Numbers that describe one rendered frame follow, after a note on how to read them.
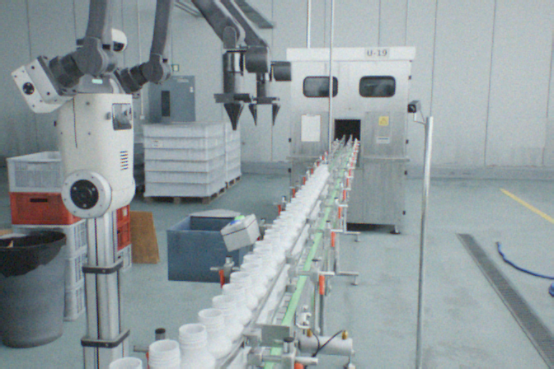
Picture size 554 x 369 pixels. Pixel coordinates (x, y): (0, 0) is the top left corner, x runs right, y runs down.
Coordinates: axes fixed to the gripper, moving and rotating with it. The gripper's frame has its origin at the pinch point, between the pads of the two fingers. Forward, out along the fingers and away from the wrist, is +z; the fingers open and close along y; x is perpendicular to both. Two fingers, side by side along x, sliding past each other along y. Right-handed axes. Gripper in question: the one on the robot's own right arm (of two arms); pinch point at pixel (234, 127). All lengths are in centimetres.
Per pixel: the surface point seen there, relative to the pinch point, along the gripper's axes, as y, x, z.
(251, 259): 10, -43, 25
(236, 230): -1.6, 7.7, 30.3
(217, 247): -20, 70, 51
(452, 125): 279, 1024, 25
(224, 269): 1.0, -25.3, 32.9
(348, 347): 29, -62, 35
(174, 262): -39, 71, 58
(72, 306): -147, 201, 125
